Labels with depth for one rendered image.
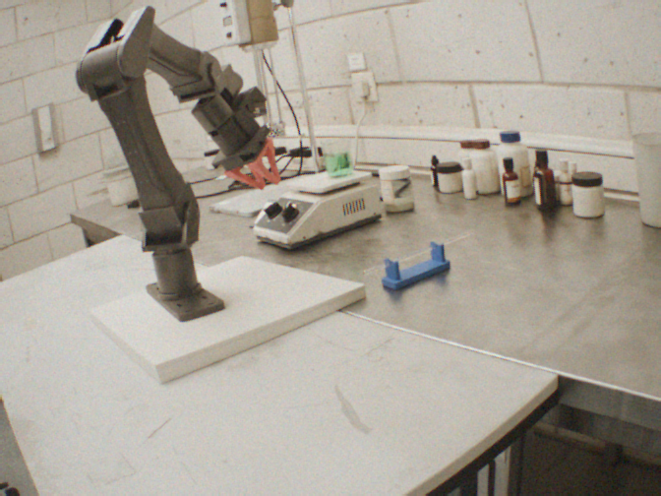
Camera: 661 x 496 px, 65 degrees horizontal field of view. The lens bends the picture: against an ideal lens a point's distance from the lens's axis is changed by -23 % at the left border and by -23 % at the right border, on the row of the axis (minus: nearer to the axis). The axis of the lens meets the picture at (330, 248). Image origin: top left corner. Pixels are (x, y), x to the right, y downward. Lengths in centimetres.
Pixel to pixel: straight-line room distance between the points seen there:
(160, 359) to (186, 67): 45
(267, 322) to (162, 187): 23
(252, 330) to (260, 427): 20
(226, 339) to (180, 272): 17
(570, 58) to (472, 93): 32
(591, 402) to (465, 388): 14
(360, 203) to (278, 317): 43
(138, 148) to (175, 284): 20
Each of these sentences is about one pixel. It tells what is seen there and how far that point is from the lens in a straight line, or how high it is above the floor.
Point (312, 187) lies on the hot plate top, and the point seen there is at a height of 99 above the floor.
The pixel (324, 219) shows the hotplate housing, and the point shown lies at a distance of 114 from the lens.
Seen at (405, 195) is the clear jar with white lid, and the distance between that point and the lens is 124.
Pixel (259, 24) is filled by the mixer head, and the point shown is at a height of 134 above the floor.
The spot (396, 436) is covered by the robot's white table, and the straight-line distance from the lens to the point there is 56.
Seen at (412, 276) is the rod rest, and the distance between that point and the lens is 89.
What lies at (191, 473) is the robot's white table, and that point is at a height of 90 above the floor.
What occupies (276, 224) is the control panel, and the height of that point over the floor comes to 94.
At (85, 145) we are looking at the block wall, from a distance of 345.
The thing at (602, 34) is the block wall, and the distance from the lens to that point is 125.
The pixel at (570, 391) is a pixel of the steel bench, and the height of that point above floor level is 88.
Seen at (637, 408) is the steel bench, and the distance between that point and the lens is 59.
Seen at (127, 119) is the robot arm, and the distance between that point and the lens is 83.
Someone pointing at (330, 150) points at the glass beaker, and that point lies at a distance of 118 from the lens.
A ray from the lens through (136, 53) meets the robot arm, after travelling 81.
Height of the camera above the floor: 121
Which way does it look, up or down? 17 degrees down
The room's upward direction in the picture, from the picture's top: 10 degrees counter-clockwise
